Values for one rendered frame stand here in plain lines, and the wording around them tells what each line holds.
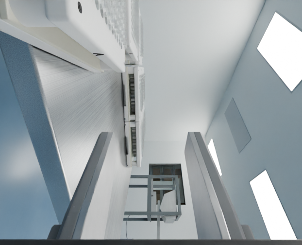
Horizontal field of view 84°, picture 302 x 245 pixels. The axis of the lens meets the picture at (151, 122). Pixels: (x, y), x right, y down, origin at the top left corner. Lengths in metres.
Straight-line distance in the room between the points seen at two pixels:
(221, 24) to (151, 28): 1.29
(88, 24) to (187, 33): 3.55
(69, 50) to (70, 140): 0.13
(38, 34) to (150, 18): 3.38
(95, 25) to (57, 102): 0.12
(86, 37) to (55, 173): 0.20
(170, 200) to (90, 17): 3.32
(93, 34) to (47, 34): 0.05
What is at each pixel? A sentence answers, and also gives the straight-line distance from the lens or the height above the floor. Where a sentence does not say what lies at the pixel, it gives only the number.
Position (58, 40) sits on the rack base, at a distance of 0.23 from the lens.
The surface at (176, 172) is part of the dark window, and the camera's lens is 5.81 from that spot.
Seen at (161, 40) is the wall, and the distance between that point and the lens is 3.70.
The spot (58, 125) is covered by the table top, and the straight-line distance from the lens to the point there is 0.27.
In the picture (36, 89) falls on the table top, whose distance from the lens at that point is 0.24.
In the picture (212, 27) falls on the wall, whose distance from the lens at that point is 3.78.
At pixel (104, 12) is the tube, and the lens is 0.23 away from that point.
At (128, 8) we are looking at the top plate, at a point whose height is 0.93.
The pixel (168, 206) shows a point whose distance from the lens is 3.37.
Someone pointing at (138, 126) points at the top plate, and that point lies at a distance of 0.79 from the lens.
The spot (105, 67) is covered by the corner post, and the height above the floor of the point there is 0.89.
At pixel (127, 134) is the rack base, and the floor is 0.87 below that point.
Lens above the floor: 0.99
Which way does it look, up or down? level
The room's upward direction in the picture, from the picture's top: 90 degrees clockwise
